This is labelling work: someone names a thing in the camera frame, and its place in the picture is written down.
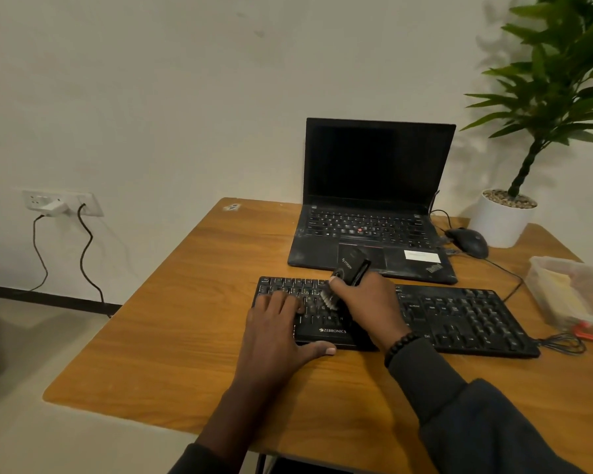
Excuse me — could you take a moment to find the person's left hand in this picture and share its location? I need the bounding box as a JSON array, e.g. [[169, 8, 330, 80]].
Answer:
[[235, 291, 337, 388]]

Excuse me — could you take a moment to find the person's right hand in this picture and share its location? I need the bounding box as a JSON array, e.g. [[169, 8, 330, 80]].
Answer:
[[328, 270, 417, 353]]

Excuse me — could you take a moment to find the black keyboard cleaning brush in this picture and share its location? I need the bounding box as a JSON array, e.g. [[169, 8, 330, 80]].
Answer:
[[321, 244, 372, 310]]

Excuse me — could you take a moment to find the black computer keyboard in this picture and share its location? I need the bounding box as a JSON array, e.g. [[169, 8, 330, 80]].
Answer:
[[251, 276, 542, 360]]

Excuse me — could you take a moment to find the person's right forearm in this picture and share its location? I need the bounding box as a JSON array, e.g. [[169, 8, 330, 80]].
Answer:
[[388, 338, 590, 474]]

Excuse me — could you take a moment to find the person's left forearm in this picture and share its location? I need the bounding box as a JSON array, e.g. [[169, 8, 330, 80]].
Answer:
[[168, 384, 290, 474]]

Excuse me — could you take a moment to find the black laptop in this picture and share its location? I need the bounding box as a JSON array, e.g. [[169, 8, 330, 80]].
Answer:
[[288, 118, 459, 285]]

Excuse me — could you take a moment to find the black computer mouse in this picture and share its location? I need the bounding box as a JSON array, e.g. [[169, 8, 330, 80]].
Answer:
[[444, 228, 490, 260]]

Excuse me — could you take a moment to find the white plant pot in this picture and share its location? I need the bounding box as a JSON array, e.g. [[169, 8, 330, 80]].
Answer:
[[468, 189, 539, 249]]

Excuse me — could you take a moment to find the clear plastic container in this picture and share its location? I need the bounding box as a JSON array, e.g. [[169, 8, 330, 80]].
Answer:
[[524, 255, 593, 332]]

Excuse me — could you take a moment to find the green potted plant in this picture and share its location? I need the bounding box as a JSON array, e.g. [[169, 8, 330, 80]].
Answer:
[[460, 0, 593, 199]]

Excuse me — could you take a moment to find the black bead bracelet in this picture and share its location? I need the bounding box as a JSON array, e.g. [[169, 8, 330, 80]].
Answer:
[[384, 332, 424, 369]]

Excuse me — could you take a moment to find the black mouse cable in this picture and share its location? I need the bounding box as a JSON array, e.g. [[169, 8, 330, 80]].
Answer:
[[427, 190, 458, 233]]

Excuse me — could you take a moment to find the black keyboard cable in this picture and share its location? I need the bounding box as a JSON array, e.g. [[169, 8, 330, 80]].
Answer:
[[484, 258, 587, 355]]

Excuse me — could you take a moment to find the thick black power cable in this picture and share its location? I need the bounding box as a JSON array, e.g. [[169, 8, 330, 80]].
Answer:
[[77, 203, 113, 319]]

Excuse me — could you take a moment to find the thin black charger cable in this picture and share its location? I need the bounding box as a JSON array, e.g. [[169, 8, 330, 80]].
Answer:
[[26, 214, 49, 295]]

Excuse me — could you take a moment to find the white wall socket panel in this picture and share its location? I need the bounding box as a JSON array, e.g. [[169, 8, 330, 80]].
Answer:
[[22, 190, 104, 218]]

